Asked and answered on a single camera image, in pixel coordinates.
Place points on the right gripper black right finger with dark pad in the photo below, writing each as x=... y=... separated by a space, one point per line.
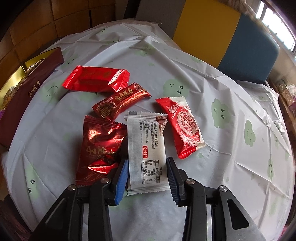
x=230 y=221

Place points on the yellow and blue chair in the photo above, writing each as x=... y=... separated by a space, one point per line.
x=217 y=34

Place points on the maroon and gold gift box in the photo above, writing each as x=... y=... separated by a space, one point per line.
x=23 y=96

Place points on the red white patterned snack pack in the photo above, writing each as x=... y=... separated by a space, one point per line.
x=186 y=132

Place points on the slim red gold-print snack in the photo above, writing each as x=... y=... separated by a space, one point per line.
x=111 y=107

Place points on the dark red foil snack bag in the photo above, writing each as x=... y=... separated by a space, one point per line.
x=101 y=140

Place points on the plain bright red snack pack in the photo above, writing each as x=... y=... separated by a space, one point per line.
x=97 y=79

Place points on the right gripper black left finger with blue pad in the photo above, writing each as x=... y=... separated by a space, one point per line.
x=64 y=220

